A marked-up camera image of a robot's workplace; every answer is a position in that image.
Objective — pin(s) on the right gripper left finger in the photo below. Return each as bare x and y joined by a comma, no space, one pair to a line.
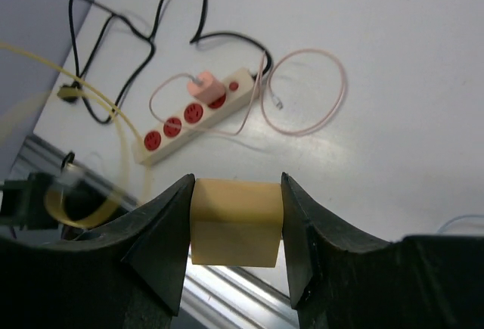
128,273

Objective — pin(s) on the yellow charger plug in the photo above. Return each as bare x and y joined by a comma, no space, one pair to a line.
235,223

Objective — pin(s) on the pink charger plug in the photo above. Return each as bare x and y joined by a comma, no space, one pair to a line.
207,89

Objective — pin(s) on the beige red power strip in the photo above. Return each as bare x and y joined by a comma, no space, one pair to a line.
194,118

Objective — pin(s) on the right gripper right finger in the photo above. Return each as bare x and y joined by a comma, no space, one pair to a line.
342,277

